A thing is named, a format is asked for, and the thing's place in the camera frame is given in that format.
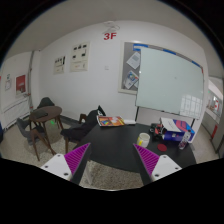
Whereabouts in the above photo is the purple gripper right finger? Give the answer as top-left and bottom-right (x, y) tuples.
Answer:
(134, 144), (181, 181)

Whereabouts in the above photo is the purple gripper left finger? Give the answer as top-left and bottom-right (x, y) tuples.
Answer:
(42, 143), (91, 181)

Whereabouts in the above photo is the clear plastic water bottle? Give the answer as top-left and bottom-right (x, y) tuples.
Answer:
(178, 129), (191, 150)

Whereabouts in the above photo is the red round coaster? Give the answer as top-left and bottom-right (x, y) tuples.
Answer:
(157, 144), (167, 152)

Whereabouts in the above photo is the white and yellow mug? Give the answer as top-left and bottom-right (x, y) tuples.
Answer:
(137, 133), (150, 148)

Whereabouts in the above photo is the dark chair with jacket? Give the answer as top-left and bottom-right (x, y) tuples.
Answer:
(60, 106), (105, 152)

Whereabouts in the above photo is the blue cardboard box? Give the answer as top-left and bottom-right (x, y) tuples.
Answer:
(160, 118), (195, 142)

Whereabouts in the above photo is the black and red gadget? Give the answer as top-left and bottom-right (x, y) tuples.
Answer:
(149, 123), (162, 135)

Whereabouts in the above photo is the grey wooden chair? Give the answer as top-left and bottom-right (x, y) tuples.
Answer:
(16, 118), (49, 159)

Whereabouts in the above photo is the white paper on box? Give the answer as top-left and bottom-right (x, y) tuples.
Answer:
(160, 117), (179, 132)

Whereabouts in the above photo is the round brown side table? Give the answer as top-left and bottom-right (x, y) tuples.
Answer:
(29, 106), (63, 146)

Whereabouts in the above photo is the colourful magazine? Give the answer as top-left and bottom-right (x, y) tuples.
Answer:
(97, 116), (125, 127)

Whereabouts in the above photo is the dark chair behind table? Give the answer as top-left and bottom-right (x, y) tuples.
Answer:
(37, 97), (54, 108)

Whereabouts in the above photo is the white radiator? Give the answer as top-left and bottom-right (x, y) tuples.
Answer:
(2, 98), (30, 128)

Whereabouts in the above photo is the white whiteboard on stand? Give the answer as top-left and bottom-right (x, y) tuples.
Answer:
(136, 48), (204, 119)

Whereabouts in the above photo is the grey notice board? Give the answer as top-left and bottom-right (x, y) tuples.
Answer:
(118, 42), (141, 94)

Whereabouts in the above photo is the red wall poster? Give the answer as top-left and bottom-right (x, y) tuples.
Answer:
(16, 75), (26, 95)

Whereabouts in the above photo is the white wall poster small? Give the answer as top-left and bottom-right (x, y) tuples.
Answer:
(54, 56), (66, 74)

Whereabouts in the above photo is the white wall poster large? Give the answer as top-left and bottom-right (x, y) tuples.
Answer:
(70, 42), (90, 72)

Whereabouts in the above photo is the red 3F wall sign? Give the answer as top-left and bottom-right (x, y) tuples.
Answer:
(103, 32), (117, 41)

